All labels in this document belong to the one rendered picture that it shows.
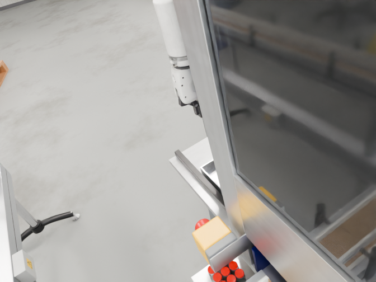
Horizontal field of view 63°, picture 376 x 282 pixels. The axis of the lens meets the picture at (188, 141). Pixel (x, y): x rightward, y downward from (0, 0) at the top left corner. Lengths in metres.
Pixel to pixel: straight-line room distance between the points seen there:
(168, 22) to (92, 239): 1.69
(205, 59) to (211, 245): 0.41
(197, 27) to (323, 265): 0.34
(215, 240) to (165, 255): 1.24
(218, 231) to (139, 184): 1.65
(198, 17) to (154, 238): 1.72
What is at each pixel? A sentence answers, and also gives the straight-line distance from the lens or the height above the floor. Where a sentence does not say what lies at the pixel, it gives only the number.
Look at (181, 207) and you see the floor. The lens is 2.06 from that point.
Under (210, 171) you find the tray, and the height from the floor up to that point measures 0.88.
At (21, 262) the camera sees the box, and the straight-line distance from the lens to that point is 1.58.
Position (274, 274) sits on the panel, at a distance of 0.80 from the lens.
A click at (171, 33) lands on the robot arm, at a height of 1.35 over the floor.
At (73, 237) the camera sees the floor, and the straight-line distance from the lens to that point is 2.26.
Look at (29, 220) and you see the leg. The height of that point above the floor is 0.22.
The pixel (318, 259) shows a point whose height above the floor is 1.20.
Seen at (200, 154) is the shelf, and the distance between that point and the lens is 1.06.
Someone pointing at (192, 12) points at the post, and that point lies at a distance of 0.39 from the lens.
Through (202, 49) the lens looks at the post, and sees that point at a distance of 0.40.
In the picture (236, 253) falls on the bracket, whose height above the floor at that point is 0.98.
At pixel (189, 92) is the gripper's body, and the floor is 1.19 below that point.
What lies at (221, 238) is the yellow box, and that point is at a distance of 0.68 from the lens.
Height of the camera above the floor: 1.61
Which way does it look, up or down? 41 degrees down
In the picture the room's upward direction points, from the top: 17 degrees counter-clockwise
